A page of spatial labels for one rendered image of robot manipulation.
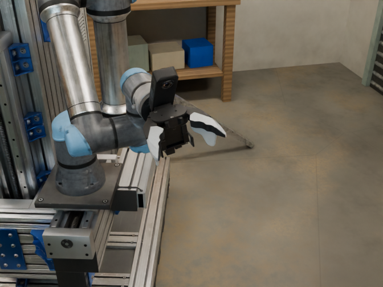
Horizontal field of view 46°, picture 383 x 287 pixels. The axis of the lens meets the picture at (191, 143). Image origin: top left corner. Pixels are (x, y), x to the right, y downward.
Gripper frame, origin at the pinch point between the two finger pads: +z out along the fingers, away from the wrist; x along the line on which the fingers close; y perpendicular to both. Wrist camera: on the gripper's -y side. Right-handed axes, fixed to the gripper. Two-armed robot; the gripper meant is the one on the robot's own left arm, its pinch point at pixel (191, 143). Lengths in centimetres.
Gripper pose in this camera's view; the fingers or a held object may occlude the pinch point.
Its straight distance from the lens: 79.2
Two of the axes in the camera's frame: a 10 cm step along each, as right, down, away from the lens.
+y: 1.2, 8.2, 5.6
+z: 4.0, 4.8, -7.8
